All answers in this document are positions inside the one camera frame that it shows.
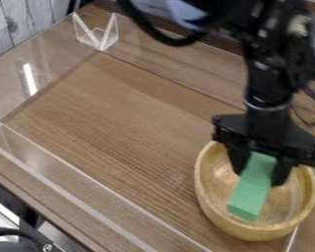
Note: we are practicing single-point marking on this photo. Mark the clear acrylic tray walls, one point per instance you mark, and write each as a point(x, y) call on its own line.
point(105, 147)

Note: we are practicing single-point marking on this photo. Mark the wooden bowl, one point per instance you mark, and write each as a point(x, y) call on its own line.
point(287, 206)

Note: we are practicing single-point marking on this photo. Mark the clear acrylic corner bracket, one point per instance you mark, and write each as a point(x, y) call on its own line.
point(97, 38)

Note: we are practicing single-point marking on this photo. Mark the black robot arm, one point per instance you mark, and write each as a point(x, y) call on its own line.
point(273, 31)

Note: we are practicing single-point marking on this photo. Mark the green rectangular block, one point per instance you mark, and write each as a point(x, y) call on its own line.
point(251, 190)

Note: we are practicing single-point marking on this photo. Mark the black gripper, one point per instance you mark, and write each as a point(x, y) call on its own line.
point(276, 136)

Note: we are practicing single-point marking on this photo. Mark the black metal table bracket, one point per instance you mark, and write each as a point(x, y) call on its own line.
point(33, 240)

